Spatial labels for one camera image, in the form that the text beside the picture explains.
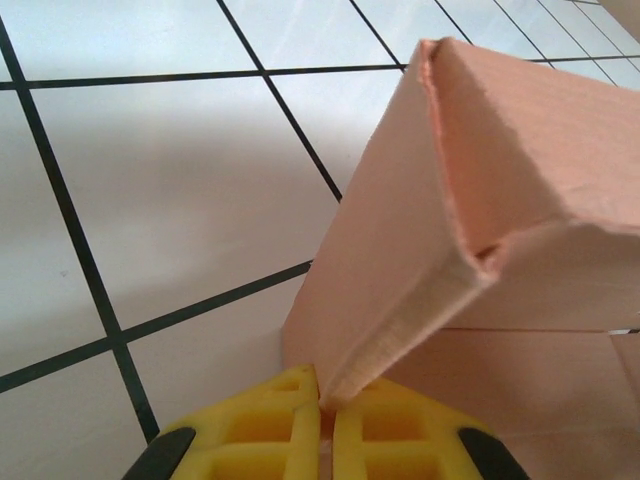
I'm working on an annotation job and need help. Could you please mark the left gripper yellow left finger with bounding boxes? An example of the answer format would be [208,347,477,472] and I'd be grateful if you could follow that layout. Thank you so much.
[122,363,322,480]

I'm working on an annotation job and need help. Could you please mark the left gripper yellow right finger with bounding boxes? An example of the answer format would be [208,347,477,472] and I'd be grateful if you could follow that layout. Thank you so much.
[329,377,531,480]

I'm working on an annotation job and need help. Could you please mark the pink paper box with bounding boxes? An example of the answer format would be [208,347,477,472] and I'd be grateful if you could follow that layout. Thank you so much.
[281,37,640,480]

